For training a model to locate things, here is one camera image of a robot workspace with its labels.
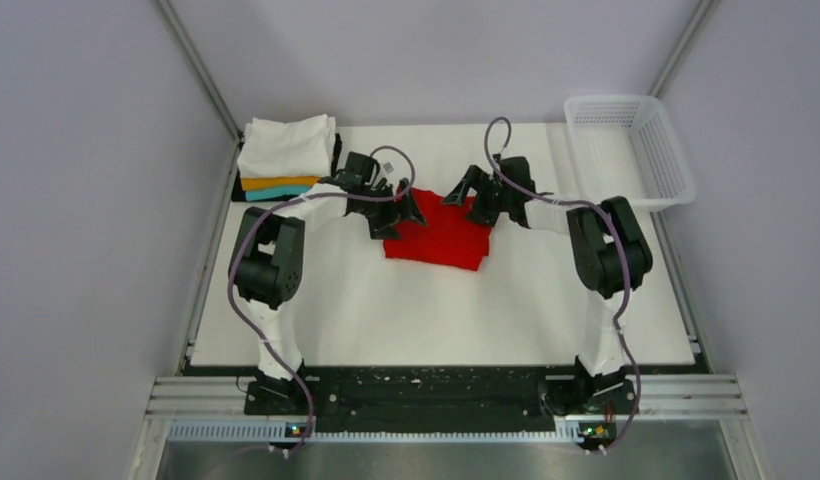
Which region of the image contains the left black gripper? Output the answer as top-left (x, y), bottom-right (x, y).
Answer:
top-left (354, 177), bottom-right (426, 240)

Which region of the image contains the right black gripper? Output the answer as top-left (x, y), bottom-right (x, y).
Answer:
top-left (443, 165), bottom-right (514, 227)

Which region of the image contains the red t shirt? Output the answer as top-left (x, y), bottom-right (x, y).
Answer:
top-left (382, 188), bottom-right (492, 272)

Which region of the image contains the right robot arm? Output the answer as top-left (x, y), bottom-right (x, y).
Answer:
top-left (442, 155), bottom-right (653, 415)

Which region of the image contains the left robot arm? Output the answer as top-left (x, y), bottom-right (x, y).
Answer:
top-left (227, 174), bottom-right (426, 414)

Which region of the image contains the yellow folded t shirt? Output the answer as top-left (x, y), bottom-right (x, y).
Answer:
top-left (240, 176), bottom-right (320, 192)

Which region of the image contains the white folded t shirt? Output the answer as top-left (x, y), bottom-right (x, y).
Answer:
top-left (237, 114), bottom-right (336, 179)

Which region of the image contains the teal folded t shirt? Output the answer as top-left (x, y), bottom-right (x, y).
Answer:
top-left (244, 185), bottom-right (311, 202)

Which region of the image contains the white plastic basket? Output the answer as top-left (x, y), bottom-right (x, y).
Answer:
top-left (564, 95), bottom-right (697, 212)

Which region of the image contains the black folded t shirt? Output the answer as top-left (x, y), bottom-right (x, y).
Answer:
top-left (230, 133), bottom-right (343, 202)

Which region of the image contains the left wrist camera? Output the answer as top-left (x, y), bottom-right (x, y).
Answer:
top-left (342, 151), bottom-right (388, 184)

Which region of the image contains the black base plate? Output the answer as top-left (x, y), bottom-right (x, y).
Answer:
top-left (244, 366), bottom-right (635, 434)

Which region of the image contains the aluminium frame rail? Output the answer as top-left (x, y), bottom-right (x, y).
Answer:
top-left (146, 367), bottom-right (747, 445)

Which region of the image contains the right corner metal post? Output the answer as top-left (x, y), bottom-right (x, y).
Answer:
top-left (648, 0), bottom-right (721, 98)

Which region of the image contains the corner metal post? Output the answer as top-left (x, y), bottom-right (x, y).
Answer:
top-left (152, 0), bottom-right (242, 142)
top-left (648, 0), bottom-right (721, 98)

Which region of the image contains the left corner metal post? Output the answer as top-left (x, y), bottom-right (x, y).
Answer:
top-left (152, 0), bottom-right (242, 142)

